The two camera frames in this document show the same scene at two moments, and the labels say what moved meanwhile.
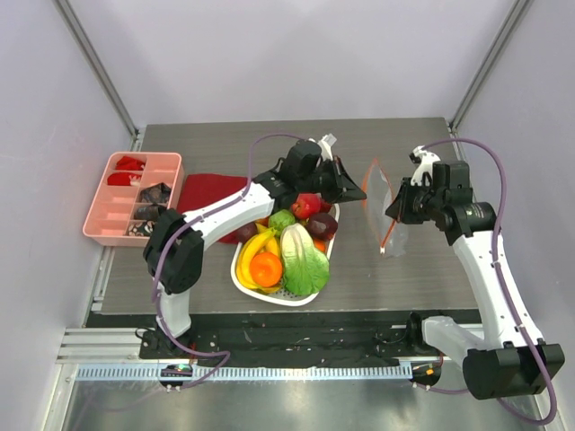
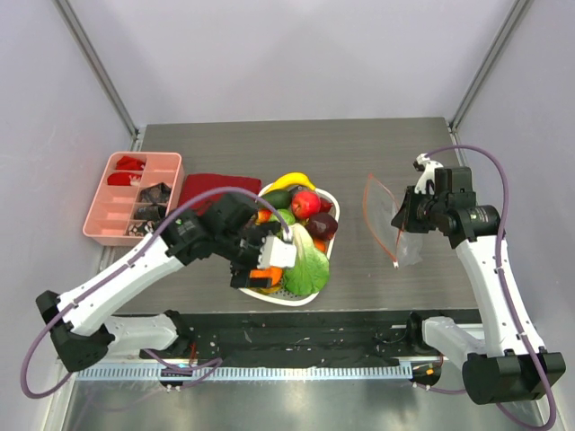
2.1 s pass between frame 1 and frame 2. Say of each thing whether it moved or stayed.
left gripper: moved
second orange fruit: stayed
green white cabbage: stayed
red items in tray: stayed
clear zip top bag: moved
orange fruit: stayed
